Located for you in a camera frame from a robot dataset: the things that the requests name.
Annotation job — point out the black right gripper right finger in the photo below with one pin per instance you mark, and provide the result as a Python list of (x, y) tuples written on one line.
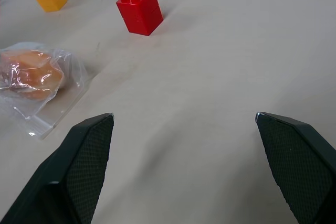
[(302, 166)]

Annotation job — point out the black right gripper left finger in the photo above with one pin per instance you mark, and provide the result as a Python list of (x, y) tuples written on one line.
[(65, 171)]

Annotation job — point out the clear plastic bag with bread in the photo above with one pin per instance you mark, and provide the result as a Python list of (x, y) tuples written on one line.
[(31, 77)]

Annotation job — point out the red toy brick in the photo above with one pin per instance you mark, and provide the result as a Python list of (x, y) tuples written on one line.
[(140, 11)]

